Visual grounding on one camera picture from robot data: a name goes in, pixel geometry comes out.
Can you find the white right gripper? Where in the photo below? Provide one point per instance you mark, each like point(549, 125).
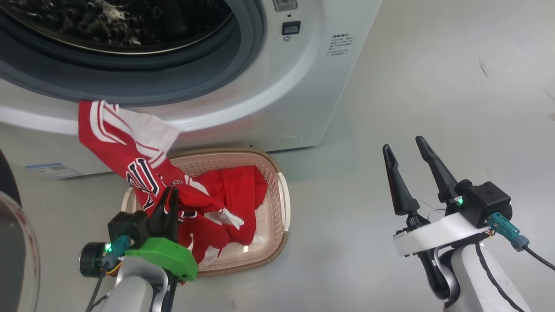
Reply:
point(433, 236)

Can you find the steel perforated washer drum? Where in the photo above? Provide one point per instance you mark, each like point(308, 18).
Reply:
point(86, 21)

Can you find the red white sports jersey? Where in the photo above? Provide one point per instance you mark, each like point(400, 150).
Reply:
point(234, 195)

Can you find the small printed text label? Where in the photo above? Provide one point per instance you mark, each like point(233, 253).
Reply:
point(340, 45)

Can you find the cream perforated laundry basket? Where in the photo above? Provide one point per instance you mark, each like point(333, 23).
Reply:
point(273, 216)

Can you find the grey warning sticker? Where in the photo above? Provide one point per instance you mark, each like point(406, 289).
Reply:
point(285, 4)

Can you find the blue energy label sticker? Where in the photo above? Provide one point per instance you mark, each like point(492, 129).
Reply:
point(54, 170)

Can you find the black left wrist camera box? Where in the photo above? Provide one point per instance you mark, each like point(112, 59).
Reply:
point(128, 227)

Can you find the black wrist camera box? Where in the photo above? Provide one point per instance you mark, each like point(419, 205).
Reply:
point(128, 227)
point(485, 201)

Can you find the black glass washing machine door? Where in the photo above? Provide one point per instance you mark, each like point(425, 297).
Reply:
point(13, 260)

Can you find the black door latch socket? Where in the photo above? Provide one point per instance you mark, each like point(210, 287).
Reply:
point(291, 28)

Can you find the white front-load washing machine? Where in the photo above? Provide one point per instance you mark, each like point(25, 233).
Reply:
point(282, 108)

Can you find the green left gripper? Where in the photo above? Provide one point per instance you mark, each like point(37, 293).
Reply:
point(169, 255)

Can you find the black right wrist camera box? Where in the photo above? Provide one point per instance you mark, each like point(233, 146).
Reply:
point(485, 201)

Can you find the grey rubber door gasket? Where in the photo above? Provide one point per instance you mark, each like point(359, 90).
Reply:
point(173, 82)

